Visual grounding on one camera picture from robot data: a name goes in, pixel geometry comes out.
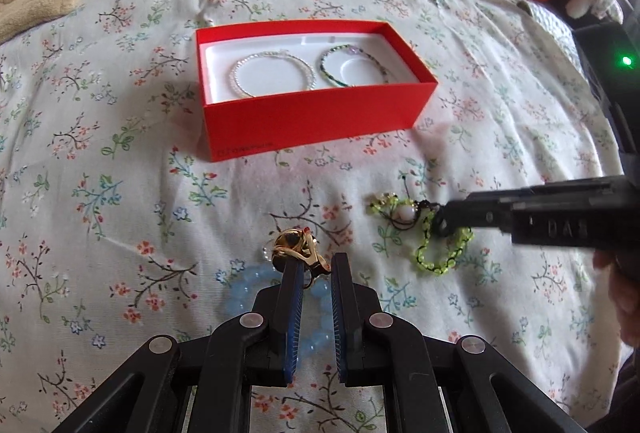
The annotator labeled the light blue bead bracelet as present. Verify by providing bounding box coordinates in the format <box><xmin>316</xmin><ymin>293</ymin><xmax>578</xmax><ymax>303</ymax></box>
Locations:
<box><xmin>224</xmin><ymin>263</ymin><xmax>335</xmax><ymax>366</ymax></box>

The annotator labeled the neon green black cord bracelet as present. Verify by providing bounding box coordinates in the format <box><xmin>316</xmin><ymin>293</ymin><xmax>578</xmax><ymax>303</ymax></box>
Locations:
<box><xmin>368</xmin><ymin>191</ymin><xmax>475</xmax><ymax>276</ymax></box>

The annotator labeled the large gold bangle cluster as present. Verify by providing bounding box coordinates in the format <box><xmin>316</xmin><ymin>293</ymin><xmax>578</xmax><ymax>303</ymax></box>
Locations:
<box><xmin>270</xmin><ymin>227</ymin><xmax>331</xmax><ymax>289</ymax></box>

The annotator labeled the green seed bead bracelet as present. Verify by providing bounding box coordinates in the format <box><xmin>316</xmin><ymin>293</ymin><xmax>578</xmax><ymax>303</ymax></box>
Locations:
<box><xmin>316</xmin><ymin>43</ymin><xmax>392</xmax><ymax>90</ymax></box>

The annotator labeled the clear crystal bead bracelet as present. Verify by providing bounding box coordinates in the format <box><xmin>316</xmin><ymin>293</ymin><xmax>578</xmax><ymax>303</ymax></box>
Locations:
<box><xmin>229</xmin><ymin>50</ymin><xmax>318</xmax><ymax>99</ymax></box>

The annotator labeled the person's hand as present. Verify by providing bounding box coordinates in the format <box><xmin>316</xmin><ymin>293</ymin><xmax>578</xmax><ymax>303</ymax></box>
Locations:
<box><xmin>592</xmin><ymin>251</ymin><xmax>640</xmax><ymax>349</ymax></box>

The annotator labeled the floral bed sheet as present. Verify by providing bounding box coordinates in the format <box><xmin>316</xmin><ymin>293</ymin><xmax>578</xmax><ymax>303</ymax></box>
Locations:
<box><xmin>1</xmin><ymin>0</ymin><xmax>627</xmax><ymax>432</ymax></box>

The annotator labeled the red cardboard phone box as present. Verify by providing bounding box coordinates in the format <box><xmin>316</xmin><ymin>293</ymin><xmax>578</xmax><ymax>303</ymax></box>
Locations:
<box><xmin>195</xmin><ymin>19</ymin><xmax>437</xmax><ymax>162</ymax></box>

